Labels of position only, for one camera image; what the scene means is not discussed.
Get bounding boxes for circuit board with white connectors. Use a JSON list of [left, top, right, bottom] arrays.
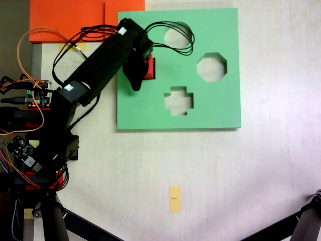
[[25, 79, 54, 109]]

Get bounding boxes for long orange and black wire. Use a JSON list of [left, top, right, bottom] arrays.
[[16, 27, 101, 130]]

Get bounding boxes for black USB cable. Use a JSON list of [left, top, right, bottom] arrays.
[[0, 96, 33, 105]]

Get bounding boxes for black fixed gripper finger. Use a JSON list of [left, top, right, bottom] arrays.
[[143, 49, 154, 66]]

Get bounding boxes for yellow tape strip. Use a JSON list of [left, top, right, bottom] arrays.
[[59, 42, 87, 53]]

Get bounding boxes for black and red table clamp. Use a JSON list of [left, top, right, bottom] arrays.
[[0, 169, 63, 193], [0, 106, 55, 127]]

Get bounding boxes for red square block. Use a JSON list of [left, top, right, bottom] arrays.
[[144, 57, 156, 80]]

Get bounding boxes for yellow tape label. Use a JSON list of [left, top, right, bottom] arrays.
[[169, 186, 181, 213]]

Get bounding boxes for large orange flat block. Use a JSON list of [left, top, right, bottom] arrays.
[[29, 0, 118, 43]]

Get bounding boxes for blue braided cable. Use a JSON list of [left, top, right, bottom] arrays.
[[11, 199, 24, 240]]

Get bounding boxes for black notched tripod leg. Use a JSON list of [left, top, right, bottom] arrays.
[[240, 189, 321, 241]]

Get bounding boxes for red and orange wires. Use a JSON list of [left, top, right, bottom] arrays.
[[0, 140, 58, 189]]

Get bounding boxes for black power circuit board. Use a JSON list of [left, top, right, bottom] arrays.
[[7, 135, 43, 173]]

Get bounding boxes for black base wire bundle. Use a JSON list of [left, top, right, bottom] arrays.
[[51, 162, 70, 190]]

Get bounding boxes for green shape sorter board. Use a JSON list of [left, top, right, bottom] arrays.
[[116, 7, 242, 131]]

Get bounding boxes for black gripper wire bundle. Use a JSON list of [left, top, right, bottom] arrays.
[[145, 21, 196, 57]]

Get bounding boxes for black arm wire bundle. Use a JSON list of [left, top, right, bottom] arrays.
[[52, 23, 122, 87]]

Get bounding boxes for thin orange wire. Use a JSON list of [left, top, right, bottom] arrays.
[[0, 100, 45, 137]]

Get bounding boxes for thick black cable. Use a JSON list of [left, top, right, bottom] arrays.
[[0, 76, 33, 95]]

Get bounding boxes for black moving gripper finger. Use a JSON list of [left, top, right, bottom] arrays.
[[122, 53, 149, 91]]

